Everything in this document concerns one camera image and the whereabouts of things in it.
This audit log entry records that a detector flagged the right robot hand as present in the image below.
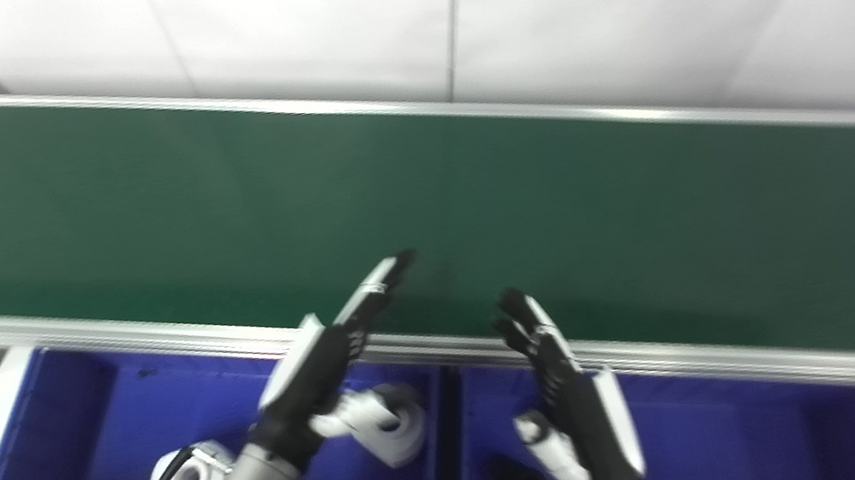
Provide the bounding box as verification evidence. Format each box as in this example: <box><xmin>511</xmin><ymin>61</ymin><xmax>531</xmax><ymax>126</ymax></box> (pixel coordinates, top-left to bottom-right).
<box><xmin>488</xmin><ymin>272</ymin><xmax>649</xmax><ymax>480</ymax></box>

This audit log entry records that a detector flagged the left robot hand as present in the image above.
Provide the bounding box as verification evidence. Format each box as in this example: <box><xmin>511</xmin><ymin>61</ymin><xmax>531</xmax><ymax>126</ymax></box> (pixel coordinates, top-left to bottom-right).
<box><xmin>226</xmin><ymin>249</ymin><xmax>449</xmax><ymax>475</ymax></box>

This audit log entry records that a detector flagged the large blue plastic bin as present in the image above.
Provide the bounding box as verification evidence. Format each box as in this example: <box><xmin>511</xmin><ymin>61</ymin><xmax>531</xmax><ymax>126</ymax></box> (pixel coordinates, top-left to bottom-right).
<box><xmin>432</xmin><ymin>299</ymin><xmax>855</xmax><ymax>480</ymax></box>
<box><xmin>0</xmin><ymin>278</ymin><xmax>473</xmax><ymax>480</ymax></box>

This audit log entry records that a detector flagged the green conveyor belt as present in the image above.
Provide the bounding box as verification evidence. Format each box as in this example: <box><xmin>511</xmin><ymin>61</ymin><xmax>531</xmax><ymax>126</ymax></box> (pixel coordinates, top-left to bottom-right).
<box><xmin>0</xmin><ymin>0</ymin><xmax>855</xmax><ymax>480</ymax></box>

